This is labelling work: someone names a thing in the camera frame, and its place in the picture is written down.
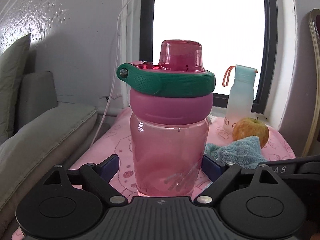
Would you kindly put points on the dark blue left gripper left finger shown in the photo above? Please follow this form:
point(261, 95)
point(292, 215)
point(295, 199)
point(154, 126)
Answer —
point(108, 168)

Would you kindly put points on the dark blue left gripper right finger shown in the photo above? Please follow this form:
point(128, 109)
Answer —
point(212, 168)

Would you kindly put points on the teal microfibre cloth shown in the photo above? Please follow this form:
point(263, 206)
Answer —
point(244, 152)

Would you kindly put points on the pink printed table cloth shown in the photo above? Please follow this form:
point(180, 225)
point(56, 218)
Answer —
point(58, 208)

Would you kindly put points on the red yellow apple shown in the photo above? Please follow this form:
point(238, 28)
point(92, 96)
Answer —
point(247, 127)

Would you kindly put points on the frosted bottle teal cap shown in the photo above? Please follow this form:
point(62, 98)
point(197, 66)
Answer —
point(241, 95)

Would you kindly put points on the beige sofa cushion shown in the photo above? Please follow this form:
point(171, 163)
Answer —
point(37, 131)

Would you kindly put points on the black window frame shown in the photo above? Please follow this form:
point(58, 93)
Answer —
point(231, 32)

